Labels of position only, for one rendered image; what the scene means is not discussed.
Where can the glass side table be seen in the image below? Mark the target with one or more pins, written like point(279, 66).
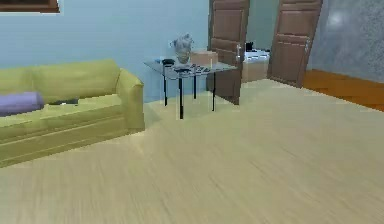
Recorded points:
point(186, 71)

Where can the dark flat remote control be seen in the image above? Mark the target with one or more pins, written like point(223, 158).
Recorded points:
point(201, 69)

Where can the black round dish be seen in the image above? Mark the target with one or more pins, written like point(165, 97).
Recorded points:
point(168, 62)

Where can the brown cardboard box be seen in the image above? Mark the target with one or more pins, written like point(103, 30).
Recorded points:
point(204, 57)

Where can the grey glass vase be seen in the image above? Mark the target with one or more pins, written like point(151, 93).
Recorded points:
point(182, 48)

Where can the brown panelled room door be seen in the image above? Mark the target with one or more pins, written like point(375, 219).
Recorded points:
point(293, 40)
point(228, 43)

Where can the beige kitchen counter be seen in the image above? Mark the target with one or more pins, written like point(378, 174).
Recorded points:
point(255, 65)

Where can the black small appliance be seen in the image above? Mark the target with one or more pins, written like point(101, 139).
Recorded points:
point(249, 45)

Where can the yellow-green sofa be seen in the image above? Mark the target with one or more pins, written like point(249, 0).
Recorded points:
point(86, 83)

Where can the black remote control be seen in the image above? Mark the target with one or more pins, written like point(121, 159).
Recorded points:
point(65, 101)

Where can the purple cushion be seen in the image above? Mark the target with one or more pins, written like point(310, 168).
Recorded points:
point(20, 102)

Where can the brown framed wall picture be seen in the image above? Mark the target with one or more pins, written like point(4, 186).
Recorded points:
point(28, 6)

